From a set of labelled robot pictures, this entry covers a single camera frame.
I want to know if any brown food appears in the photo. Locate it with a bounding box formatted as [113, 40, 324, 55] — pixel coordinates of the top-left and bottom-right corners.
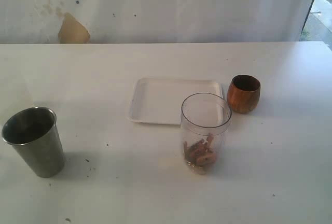
[183, 135, 217, 169]

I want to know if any clear plastic measuring cup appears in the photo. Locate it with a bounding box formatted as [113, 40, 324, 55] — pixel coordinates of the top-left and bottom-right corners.
[180, 93, 232, 175]

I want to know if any stainless steel cup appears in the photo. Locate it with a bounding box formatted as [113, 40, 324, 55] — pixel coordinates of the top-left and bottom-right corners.
[2, 107, 65, 178]

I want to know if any brown wooden cup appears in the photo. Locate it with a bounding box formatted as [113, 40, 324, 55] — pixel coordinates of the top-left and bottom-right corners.
[227, 75, 261, 114]

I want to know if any white backdrop cloth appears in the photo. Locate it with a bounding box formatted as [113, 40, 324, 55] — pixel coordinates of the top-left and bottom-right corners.
[1, 0, 313, 44]

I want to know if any white rectangular tray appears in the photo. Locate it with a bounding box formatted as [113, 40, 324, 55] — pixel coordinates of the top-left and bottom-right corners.
[128, 78, 223, 125]

